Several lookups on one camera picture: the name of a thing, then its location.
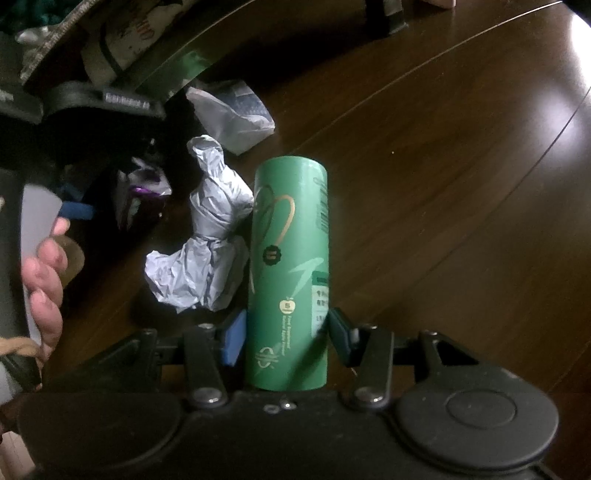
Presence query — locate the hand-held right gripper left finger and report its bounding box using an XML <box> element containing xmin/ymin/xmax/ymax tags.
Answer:
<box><xmin>69</xmin><ymin>309</ymin><xmax>249</xmax><ymax>409</ymax></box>

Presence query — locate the crumpled silver wrapper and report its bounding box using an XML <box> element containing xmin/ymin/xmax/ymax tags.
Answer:
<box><xmin>144</xmin><ymin>135</ymin><xmax>256</xmax><ymax>315</ymax></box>

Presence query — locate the purple foil wrapper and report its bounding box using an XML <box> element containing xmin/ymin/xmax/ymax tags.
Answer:
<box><xmin>115</xmin><ymin>157</ymin><xmax>174</xmax><ymax>232</ymax></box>

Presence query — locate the person's left hand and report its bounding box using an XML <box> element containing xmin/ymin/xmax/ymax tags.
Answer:
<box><xmin>21</xmin><ymin>217</ymin><xmax>71</xmax><ymax>363</ymax></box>

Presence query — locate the round shiny metal bin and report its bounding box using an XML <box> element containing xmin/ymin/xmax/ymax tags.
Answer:
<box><xmin>18</xmin><ymin>0</ymin><xmax>370</xmax><ymax>100</ymax></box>

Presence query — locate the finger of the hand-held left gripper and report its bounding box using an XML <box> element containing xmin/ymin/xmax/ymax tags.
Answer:
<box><xmin>59</xmin><ymin>200</ymin><xmax>97</xmax><ymax>223</ymax></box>

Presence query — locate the green cylindrical can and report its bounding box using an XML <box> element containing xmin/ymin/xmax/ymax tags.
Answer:
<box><xmin>242</xmin><ymin>156</ymin><xmax>331</xmax><ymax>393</ymax></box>

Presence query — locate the white printed packet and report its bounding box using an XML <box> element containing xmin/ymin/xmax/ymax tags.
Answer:
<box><xmin>78</xmin><ymin>9</ymin><xmax>185</xmax><ymax>86</ymax></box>

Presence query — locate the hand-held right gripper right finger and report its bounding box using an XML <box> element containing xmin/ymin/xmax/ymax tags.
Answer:
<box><xmin>325</xmin><ymin>307</ymin><xmax>481</xmax><ymax>409</ymax></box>

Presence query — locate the brown round object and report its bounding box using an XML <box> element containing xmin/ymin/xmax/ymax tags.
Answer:
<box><xmin>55</xmin><ymin>235</ymin><xmax>86</xmax><ymax>288</ymax></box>

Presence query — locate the clear plastic bag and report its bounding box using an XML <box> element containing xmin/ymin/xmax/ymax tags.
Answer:
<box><xmin>185</xmin><ymin>79</ymin><xmax>276</xmax><ymax>156</ymax></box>

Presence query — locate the dark upright object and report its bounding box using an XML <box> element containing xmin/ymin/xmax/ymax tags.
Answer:
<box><xmin>365</xmin><ymin>0</ymin><xmax>408</xmax><ymax>38</ymax></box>

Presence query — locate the teal patterned cloth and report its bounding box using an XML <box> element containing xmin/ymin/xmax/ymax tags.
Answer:
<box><xmin>0</xmin><ymin>0</ymin><xmax>65</xmax><ymax>31</ymax></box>

